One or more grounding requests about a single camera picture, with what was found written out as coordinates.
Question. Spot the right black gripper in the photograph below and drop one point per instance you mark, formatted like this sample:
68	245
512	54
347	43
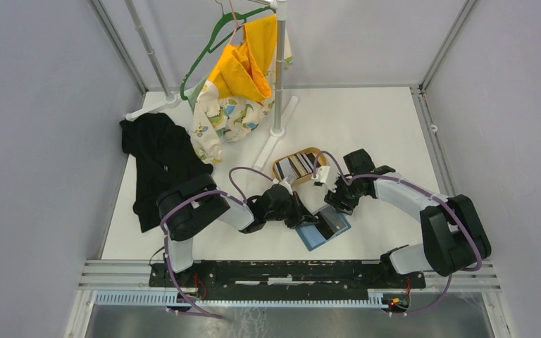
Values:
335	198

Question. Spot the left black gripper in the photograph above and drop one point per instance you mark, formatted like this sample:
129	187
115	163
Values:
300	215

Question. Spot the dark credit card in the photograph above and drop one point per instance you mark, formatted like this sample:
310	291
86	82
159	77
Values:
327	225
343	223

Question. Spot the blue card holder wallet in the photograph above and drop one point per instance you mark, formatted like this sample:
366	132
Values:
310	236

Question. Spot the oval wooden card tray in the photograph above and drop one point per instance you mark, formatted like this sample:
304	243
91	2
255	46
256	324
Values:
306	157

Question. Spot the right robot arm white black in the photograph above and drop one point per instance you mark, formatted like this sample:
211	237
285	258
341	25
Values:
452	235

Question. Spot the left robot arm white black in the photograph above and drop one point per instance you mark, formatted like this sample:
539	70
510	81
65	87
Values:
190	207

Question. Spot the yellow dinosaur print jacket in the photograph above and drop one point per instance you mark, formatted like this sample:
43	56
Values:
239	92

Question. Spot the black garment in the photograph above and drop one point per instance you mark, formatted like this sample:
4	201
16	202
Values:
164	158

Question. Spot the white metal clothes rack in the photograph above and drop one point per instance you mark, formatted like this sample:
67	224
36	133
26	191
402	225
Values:
281	112

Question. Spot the green clothes hanger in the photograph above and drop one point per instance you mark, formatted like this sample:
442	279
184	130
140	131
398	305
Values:
213	42

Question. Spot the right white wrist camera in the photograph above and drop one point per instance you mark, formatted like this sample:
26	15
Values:
325	177

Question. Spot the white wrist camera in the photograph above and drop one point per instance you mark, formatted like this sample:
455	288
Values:
287	182
325	177

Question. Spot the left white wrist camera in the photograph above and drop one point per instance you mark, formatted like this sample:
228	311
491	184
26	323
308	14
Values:
287	182

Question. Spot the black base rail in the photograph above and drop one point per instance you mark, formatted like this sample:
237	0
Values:
292	280

